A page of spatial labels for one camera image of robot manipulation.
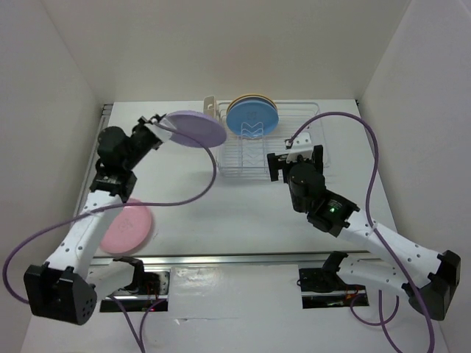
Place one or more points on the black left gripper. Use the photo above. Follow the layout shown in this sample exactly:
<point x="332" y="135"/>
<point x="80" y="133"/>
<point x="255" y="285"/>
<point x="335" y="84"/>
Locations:
<point x="143" y="121"/>

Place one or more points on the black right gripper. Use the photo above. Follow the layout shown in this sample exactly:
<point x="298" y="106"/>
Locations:
<point x="275" y="162"/>

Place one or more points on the purple plate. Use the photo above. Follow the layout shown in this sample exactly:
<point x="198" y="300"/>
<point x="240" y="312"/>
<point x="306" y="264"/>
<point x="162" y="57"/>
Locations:
<point x="193" y="125"/>

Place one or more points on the blue plate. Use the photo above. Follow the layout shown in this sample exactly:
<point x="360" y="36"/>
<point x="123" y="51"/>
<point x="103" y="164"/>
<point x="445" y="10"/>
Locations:
<point x="252" y="118"/>

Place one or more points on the orange plate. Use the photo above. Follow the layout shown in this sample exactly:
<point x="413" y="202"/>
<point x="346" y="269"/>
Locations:
<point x="254" y="95"/>

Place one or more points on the cream plate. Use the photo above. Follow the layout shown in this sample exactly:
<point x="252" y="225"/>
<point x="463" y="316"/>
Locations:
<point x="254" y="98"/>

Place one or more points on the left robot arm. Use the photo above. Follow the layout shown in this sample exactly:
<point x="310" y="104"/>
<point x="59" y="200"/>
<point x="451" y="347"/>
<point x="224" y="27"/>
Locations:
<point x="63" y="288"/>

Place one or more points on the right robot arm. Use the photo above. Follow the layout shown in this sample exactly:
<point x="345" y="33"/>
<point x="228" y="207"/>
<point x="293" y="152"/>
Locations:
<point x="426" y="278"/>

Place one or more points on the cream cutlery holder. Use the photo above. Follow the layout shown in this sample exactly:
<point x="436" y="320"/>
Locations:
<point x="211" y="108"/>

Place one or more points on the pink plate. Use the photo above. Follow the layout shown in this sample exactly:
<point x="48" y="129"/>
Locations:
<point x="128" y="231"/>

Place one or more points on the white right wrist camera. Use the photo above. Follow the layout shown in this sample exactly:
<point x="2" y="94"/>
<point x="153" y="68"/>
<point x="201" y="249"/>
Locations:
<point x="301" y="146"/>

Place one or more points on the white wire dish rack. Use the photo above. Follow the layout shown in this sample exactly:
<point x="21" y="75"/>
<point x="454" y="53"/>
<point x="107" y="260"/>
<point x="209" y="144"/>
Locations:
<point x="245" y="158"/>

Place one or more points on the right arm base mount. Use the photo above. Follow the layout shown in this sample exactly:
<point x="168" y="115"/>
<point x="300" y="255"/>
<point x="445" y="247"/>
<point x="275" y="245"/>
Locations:
<point x="321" y="289"/>

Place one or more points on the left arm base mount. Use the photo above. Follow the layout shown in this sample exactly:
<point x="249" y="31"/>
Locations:
<point x="155" y="290"/>

